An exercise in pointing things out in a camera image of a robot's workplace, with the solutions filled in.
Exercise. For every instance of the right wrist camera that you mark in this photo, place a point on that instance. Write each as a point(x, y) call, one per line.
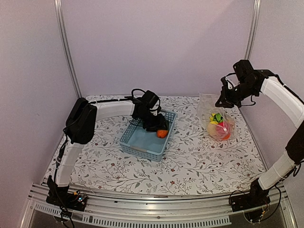
point(226, 83)

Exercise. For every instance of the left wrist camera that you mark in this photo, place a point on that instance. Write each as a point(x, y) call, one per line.
point(156, 108)

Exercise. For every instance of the orange toy orange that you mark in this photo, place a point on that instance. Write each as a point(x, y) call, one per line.
point(226, 137)

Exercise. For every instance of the yellow toy banana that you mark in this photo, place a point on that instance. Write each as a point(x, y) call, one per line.
point(210, 119)

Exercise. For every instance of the floral patterned table mat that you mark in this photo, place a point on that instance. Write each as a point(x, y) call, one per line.
point(173, 152)

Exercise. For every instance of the green toy watermelon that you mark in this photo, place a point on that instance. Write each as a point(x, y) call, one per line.
point(218, 118)

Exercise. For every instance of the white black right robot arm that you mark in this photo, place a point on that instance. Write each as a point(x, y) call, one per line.
point(255, 82)

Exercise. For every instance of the red toy apple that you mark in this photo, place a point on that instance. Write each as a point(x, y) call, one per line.
point(223, 128)

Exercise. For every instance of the green orange toy mango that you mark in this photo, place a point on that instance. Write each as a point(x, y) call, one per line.
point(162, 133)

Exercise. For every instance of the aluminium front rail frame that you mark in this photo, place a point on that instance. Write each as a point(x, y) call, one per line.
point(110, 209)

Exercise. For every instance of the blue perforated plastic basket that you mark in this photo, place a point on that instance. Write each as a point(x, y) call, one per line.
point(138, 142)

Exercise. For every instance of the aluminium corner post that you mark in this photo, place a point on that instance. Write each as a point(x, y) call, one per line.
point(253, 28)
point(66, 49)

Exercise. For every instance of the clear zip top bag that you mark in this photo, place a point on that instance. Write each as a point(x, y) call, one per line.
point(206, 107)

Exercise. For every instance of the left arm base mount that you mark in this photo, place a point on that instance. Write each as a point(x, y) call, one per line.
point(59, 196)

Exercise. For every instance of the yellow toy lemon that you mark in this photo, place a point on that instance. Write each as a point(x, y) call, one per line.
point(213, 130)

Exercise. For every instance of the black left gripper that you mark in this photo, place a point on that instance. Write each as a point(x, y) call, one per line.
point(160, 124)

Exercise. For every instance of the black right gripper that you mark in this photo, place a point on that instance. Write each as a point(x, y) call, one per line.
point(225, 99)

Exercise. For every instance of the left aluminium corner post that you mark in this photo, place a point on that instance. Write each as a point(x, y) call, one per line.
point(66, 49)

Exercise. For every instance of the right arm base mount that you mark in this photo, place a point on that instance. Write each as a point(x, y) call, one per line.
point(256, 197)

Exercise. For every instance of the right aluminium corner post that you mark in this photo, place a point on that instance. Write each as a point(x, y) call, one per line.
point(253, 28)

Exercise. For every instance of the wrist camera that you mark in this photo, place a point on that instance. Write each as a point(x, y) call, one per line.
point(226, 83)
point(156, 108)

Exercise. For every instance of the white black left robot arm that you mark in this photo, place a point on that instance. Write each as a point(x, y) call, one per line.
point(80, 127)

